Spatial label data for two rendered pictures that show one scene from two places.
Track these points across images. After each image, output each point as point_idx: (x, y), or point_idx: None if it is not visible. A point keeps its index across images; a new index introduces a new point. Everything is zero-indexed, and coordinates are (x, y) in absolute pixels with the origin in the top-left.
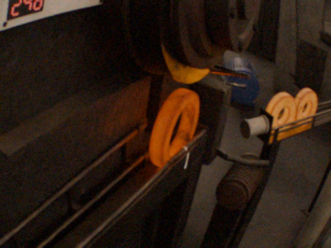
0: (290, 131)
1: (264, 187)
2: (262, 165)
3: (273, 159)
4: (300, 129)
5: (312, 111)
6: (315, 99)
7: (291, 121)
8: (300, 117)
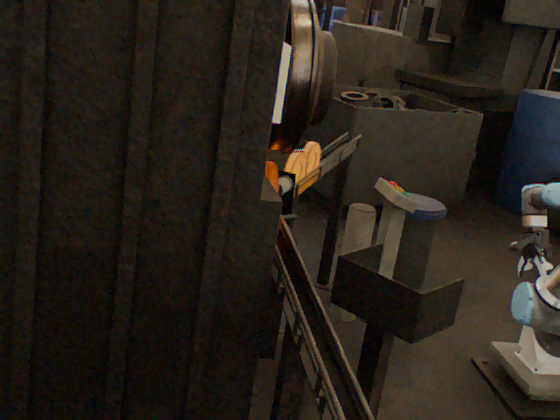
0: (302, 186)
1: None
2: (293, 218)
3: (294, 213)
4: (309, 182)
5: (317, 162)
6: (319, 149)
7: (303, 176)
8: (308, 171)
